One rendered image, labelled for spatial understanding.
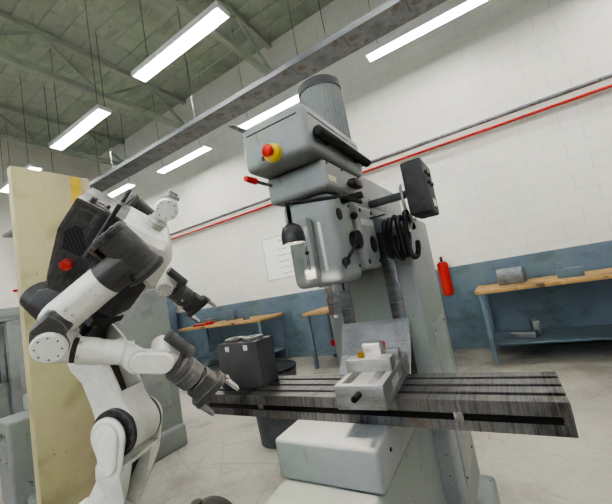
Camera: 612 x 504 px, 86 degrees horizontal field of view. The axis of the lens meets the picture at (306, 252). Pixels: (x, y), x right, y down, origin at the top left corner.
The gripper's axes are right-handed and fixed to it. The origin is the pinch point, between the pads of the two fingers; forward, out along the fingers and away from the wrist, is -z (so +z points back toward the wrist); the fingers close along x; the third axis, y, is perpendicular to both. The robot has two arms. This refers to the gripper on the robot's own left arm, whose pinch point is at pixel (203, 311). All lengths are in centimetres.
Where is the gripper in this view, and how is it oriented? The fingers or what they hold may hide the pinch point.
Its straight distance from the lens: 161.8
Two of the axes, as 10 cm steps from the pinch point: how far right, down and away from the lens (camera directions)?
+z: -5.3, -6.3, -5.6
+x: 7.7, -6.4, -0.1
